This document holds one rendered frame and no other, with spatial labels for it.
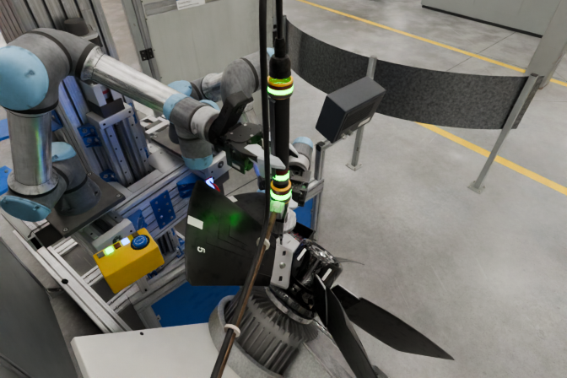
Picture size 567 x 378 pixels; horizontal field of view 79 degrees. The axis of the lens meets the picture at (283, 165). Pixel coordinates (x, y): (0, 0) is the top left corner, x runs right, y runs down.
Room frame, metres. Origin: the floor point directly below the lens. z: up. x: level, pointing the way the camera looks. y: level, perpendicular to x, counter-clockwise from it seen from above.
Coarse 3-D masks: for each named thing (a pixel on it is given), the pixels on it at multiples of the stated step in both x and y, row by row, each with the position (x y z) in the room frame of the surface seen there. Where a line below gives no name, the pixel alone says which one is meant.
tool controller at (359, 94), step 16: (368, 80) 1.32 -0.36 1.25; (336, 96) 1.19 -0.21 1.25; (352, 96) 1.21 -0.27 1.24; (368, 96) 1.22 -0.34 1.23; (336, 112) 1.15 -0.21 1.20; (352, 112) 1.14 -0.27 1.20; (368, 112) 1.24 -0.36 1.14; (320, 128) 1.20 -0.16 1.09; (336, 128) 1.14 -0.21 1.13; (352, 128) 1.21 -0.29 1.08
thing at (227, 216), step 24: (192, 192) 0.47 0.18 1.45; (216, 192) 0.50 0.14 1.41; (192, 216) 0.41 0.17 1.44; (216, 216) 0.44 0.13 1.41; (240, 216) 0.48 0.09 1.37; (192, 240) 0.37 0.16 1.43; (216, 240) 0.39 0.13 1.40; (240, 240) 0.42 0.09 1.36; (192, 264) 0.33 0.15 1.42; (216, 264) 0.35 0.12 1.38; (240, 264) 0.38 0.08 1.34; (264, 264) 0.41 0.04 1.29
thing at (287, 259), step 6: (276, 246) 0.46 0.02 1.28; (282, 246) 0.47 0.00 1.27; (276, 252) 0.45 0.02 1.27; (282, 252) 0.46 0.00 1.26; (288, 252) 0.47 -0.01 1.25; (276, 258) 0.44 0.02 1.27; (282, 258) 0.45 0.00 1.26; (288, 258) 0.46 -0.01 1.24; (276, 264) 0.43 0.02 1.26; (288, 264) 0.44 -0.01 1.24; (276, 270) 0.42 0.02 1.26; (282, 270) 0.42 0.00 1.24; (288, 270) 0.43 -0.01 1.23; (276, 276) 0.41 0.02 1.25; (288, 276) 0.42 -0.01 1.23; (270, 282) 0.39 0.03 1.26; (276, 282) 0.40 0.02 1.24; (282, 282) 0.40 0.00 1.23; (288, 282) 0.41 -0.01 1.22
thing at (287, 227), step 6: (270, 204) 0.49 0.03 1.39; (282, 204) 0.49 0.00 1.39; (270, 210) 0.47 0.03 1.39; (276, 210) 0.47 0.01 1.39; (282, 210) 0.47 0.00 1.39; (282, 216) 0.47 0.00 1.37; (288, 216) 0.53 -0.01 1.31; (294, 216) 0.53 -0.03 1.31; (276, 222) 0.48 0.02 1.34; (282, 222) 0.47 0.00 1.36; (288, 222) 0.51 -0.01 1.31; (294, 222) 0.51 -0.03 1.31; (276, 228) 0.48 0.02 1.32; (282, 228) 0.48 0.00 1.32; (288, 228) 0.49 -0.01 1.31
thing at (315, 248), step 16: (304, 240) 0.50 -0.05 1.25; (304, 256) 0.45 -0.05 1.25; (320, 256) 0.45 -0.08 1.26; (304, 272) 0.43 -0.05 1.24; (320, 272) 0.42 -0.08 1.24; (336, 272) 0.43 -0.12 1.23; (272, 288) 0.41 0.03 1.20; (288, 288) 0.41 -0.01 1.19; (304, 288) 0.40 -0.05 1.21; (288, 304) 0.37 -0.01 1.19; (304, 304) 0.38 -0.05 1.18
